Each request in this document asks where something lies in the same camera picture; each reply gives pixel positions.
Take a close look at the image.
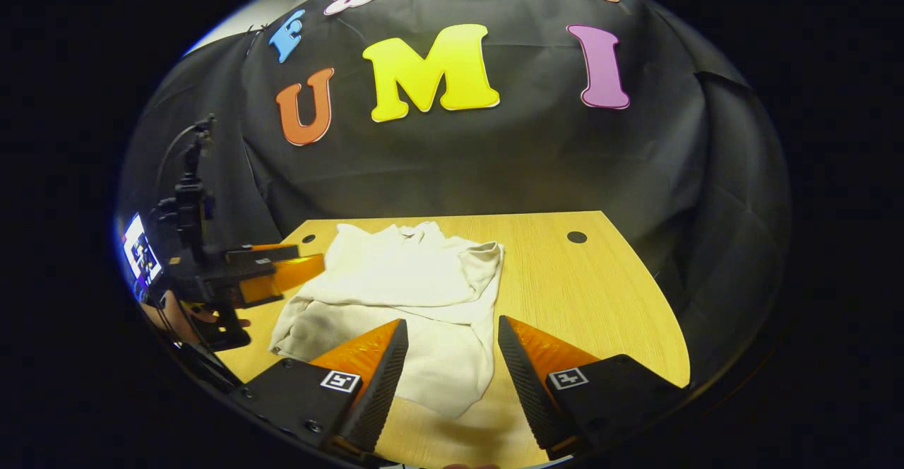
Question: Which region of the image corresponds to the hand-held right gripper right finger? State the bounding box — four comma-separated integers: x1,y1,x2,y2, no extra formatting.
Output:
497,314,691,460

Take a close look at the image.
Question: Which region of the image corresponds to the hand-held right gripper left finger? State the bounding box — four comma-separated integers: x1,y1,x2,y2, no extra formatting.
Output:
235,318,410,454

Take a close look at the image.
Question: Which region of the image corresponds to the cream long-sleeve sweater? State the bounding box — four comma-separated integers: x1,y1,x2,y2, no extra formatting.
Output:
268,222,506,419

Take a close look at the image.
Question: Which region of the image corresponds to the computer monitor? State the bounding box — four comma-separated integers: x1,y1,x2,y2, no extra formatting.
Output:
121,213,165,293

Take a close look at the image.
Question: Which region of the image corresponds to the black backdrop cloth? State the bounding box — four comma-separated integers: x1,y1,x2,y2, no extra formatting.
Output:
117,0,792,385

